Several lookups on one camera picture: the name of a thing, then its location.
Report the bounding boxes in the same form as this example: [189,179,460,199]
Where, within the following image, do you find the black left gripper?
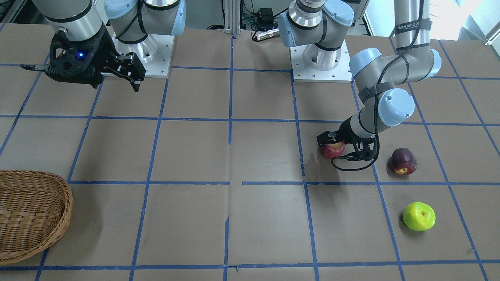
[316,119,365,147]

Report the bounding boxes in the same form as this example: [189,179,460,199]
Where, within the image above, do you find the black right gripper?
[50,24,146,92]

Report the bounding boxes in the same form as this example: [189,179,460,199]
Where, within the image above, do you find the red yellow apple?
[319,142,345,159]

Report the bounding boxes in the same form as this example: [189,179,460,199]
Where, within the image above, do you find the dark red apple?
[389,148,418,175]

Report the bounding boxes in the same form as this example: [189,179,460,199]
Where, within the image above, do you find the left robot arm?
[277,0,441,146]

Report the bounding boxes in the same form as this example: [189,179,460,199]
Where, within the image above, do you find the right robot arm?
[21,0,186,91]

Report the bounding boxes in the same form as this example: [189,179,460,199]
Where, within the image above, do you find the wicker basket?
[0,170,73,265]

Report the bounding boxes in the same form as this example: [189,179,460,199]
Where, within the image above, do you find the silver connector plug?
[252,28,280,42]

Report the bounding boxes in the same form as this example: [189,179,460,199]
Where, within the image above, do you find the green apple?
[402,202,436,232]

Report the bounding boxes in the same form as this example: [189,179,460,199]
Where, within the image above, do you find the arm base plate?
[289,41,352,83]
[111,33,176,78]

